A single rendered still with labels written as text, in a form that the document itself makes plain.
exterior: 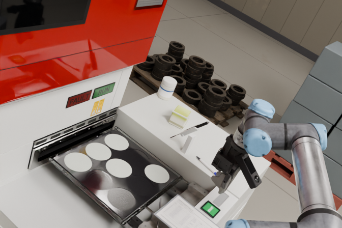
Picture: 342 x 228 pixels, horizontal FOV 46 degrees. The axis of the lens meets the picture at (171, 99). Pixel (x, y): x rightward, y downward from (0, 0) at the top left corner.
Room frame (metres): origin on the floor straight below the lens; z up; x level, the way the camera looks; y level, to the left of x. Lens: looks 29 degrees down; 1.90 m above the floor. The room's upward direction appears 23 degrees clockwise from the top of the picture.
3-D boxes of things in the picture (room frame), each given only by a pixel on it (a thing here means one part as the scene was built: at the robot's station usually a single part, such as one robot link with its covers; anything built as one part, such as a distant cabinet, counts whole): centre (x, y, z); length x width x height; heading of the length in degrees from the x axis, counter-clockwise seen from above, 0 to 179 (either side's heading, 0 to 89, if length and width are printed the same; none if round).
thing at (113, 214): (1.02, 0.15, 0.90); 0.37 x 0.01 x 0.01; 66
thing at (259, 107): (1.09, -0.26, 1.35); 0.09 x 0.08 x 0.11; 1
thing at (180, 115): (1.54, -0.07, 1.00); 0.07 x 0.07 x 0.07; 81
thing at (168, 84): (1.72, 0.04, 1.01); 0.07 x 0.07 x 0.10
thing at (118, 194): (1.18, 0.08, 0.90); 0.34 x 0.34 x 0.01; 66
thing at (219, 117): (3.67, -0.10, 0.21); 1.14 x 0.82 x 0.41; 63
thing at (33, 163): (1.25, 0.28, 0.89); 0.44 x 0.02 x 0.10; 156
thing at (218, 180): (1.09, -0.25, 1.09); 0.06 x 0.03 x 0.09; 65
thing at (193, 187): (1.24, -0.23, 0.89); 0.08 x 0.03 x 0.03; 66
